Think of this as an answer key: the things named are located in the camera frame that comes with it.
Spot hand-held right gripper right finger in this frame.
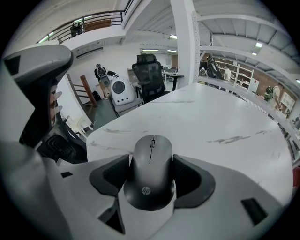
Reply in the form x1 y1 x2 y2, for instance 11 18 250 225
164 154 285 240

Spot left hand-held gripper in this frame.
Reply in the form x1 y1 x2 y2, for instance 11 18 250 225
0 44 74 143

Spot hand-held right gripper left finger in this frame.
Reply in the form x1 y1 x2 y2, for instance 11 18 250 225
41 154 130 240

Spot grey computer mouse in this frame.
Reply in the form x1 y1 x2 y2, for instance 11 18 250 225
123 135 177 211

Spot person's left hand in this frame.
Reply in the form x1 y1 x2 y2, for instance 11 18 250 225
49 85 64 125

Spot black mezzanine railing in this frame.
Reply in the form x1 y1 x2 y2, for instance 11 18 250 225
36 0 135 45

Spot white rounded carrier with holes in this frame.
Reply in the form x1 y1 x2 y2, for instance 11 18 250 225
110 77 137 107

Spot black mesh office chair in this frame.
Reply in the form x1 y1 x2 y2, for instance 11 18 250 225
131 53 172 105

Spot white storage shelves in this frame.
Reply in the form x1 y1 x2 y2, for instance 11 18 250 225
214 59 255 93

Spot black bag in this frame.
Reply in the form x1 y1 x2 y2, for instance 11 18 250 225
206 56 224 81

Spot white square column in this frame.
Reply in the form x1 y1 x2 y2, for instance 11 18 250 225
169 0 201 91

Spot brown wooden post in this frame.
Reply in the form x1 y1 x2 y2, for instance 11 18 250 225
80 75 98 105

